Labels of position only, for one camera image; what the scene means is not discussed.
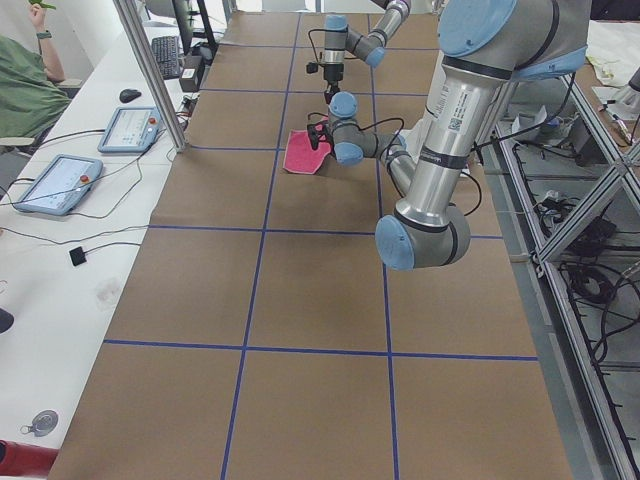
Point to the blue teach pendant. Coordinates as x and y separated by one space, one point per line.
61 185
131 130

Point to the black computer mouse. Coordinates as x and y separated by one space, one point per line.
128 95

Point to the aluminium frame post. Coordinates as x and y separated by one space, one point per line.
140 45

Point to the pink and grey towel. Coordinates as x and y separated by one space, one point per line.
299 157

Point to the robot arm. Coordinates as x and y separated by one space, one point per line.
341 38
485 45

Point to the red object at edge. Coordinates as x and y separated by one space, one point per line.
26 460

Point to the black keyboard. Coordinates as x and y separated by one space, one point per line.
165 50

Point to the person in green shirt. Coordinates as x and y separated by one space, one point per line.
31 100

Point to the black box with label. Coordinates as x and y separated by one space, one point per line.
192 73

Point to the monitor stand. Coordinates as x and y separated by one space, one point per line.
195 29

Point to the round metal disc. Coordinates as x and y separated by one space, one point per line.
42 424

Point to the small black square puck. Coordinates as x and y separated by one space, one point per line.
77 256

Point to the far blue teach pendant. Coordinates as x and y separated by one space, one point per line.
131 130

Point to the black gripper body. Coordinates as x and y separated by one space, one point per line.
317 138
331 74

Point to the aluminium frame rail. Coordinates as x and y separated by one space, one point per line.
566 188

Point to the near blue teach pendant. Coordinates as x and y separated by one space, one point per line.
61 185

